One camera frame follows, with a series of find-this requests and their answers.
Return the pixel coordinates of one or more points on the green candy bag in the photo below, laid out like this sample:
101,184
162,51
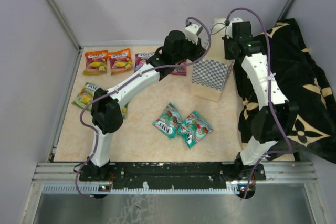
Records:
85,96
124,111

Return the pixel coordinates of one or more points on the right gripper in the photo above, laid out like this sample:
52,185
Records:
227,56

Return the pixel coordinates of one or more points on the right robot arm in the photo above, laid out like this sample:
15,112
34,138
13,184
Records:
276,115

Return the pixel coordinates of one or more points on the orange candy bag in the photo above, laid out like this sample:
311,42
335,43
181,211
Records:
96,62
120,61

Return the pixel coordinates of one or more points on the mint candy bag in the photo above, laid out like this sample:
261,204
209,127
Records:
193,129
169,121

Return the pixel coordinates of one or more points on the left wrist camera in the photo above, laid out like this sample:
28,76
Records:
192,31

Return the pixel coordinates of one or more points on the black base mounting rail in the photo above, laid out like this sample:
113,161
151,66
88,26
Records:
177,177

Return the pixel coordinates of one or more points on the purple candy bag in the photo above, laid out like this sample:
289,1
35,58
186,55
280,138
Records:
140,60
180,71

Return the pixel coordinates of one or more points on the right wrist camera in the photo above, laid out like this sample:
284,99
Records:
229,27

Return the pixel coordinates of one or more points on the blue checkered paper bag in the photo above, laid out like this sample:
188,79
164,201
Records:
210,74

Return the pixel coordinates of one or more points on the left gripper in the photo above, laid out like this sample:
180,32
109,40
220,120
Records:
198,50

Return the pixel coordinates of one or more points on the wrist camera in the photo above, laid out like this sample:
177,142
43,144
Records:
229,27
192,31

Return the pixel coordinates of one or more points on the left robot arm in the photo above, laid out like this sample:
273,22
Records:
107,104

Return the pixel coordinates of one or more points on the black floral blanket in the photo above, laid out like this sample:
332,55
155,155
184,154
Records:
302,81

